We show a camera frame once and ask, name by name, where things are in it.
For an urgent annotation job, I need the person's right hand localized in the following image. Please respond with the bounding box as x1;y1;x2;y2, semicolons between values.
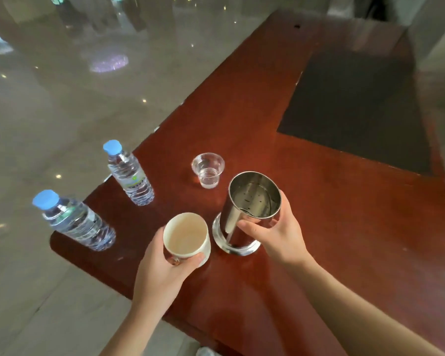
236;188;314;267

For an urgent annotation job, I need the person's left hand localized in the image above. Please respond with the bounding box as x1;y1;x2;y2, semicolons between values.
133;225;205;315

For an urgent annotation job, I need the white mug with brown handle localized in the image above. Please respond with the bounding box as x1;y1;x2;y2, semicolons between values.
163;212;212;267

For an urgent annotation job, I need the stainless steel cylinder container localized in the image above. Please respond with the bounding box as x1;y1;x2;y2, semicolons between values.
212;171;282;257

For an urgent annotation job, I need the clear blue-capped water bottle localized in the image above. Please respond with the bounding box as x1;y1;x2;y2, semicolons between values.
32;189;117;252
103;139;155;207

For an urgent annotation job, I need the clear plastic cup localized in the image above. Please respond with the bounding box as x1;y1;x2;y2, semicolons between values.
191;152;226;190

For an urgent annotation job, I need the person's right forearm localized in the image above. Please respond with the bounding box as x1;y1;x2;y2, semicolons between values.
283;254;445;356

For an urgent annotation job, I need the red wooden table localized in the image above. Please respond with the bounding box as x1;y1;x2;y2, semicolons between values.
49;9;445;356

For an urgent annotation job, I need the black table mat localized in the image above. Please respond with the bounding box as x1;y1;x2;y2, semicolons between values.
276;49;434;178

